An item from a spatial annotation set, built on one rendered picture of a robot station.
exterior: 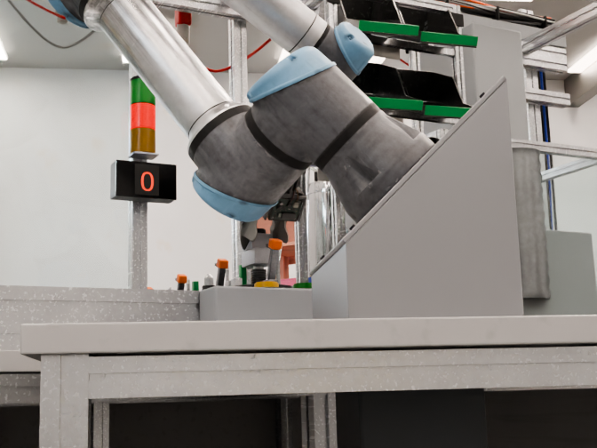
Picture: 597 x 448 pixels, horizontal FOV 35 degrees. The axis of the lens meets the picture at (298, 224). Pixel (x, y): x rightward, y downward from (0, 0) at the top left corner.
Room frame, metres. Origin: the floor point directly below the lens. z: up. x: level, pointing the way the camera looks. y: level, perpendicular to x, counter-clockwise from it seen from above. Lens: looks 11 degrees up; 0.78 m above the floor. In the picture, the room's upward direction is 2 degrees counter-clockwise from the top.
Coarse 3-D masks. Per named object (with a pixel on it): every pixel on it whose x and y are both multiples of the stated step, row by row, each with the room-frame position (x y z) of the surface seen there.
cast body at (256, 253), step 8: (264, 232) 1.77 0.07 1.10; (256, 240) 1.75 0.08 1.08; (264, 240) 1.76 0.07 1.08; (248, 248) 1.77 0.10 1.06; (256, 248) 1.74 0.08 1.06; (264, 248) 1.75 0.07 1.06; (248, 256) 1.77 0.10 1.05; (256, 256) 1.74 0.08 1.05; (264, 256) 1.75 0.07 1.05; (248, 264) 1.77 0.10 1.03; (256, 264) 1.76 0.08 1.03; (264, 264) 1.76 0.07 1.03
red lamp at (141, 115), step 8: (136, 104) 1.77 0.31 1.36; (144, 104) 1.77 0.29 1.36; (152, 104) 1.78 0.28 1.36; (136, 112) 1.77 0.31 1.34; (144, 112) 1.77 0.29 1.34; (152, 112) 1.78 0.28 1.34; (136, 120) 1.77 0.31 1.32; (144, 120) 1.77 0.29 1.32; (152, 120) 1.78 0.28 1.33; (152, 128) 1.79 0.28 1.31
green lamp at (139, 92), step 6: (138, 78) 1.77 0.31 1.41; (132, 84) 1.78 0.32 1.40; (138, 84) 1.77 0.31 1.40; (144, 84) 1.77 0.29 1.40; (132, 90) 1.78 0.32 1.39; (138, 90) 1.77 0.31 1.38; (144, 90) 1.77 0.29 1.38; (132, 96) 1.78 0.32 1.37; (138, 96) 1.77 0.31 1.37; (144, 96) 1.77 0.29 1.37; (150, 96) 1.78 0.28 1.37; (132, 102) 1.78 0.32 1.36; (138, 102) 1.78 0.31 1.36; (144, 102) 1.78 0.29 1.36; (150, 102) 1.78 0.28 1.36
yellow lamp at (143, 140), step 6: (132, 132) 1.78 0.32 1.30; (138, 132) 1.77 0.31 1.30; (144, 132) 1.77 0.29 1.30; (150, 132) 1.78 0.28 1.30; (132, 138) 1.78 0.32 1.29; (138, 138) 1.77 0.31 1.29; (144, 138) 1.77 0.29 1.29; (150, 138) 1.78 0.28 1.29; (132, 144) 1.78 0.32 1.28; (138, 144) 1.77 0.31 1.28; (144, 144) 1.77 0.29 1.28; (150, 144) 1.78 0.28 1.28; (132, 150) 1.78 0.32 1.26; (138, 150) 1.77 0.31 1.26; (144, 150) 1.77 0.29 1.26; (150, 150) 1.78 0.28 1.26
